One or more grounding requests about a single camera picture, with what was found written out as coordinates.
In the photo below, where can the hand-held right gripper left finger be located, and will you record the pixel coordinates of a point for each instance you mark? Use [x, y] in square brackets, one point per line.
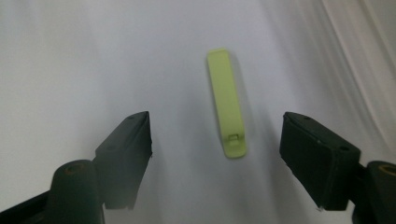
[124, 161]

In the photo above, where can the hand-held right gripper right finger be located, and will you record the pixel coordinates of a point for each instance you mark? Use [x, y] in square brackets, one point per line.
[317, 161]

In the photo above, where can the light green plastic stick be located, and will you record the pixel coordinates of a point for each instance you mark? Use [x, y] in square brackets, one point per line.
[227, 105]

